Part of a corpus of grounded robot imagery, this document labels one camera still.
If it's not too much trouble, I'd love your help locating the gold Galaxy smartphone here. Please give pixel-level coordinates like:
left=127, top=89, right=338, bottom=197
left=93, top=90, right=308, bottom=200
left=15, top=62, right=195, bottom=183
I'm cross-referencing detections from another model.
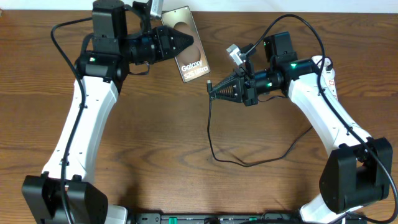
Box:
left=162, top=6, right=211, bottom=83

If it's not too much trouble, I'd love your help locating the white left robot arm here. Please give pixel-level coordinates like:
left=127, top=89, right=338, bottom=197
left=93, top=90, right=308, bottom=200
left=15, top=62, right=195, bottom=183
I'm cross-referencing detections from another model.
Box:
left=22, top=1, right=193, bottom=223

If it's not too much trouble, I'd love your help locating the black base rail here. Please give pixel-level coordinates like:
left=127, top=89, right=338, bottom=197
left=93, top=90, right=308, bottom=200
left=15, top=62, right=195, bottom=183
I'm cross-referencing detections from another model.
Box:
left=126, top=211, right=313, bottom=224

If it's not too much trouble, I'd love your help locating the white USB charger plug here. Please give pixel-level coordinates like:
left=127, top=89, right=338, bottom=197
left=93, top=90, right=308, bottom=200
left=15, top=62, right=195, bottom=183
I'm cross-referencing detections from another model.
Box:
left=322, top=59, right=333, bottom=75

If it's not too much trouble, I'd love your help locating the white power strip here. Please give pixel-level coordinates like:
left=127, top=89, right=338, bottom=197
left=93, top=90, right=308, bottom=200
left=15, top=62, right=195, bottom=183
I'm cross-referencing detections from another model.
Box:
left=322, top=57, right=338, bottom=99

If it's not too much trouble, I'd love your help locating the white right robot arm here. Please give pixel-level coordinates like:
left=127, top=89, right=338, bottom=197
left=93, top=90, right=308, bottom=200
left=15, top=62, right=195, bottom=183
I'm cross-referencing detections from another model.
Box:
left=207, top=32, right=397, bottom=223

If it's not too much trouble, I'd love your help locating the black USB charger cable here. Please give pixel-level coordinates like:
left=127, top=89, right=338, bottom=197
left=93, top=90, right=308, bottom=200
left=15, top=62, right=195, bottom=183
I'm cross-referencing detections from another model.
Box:
left=206, top=57, right=334, bottom=168

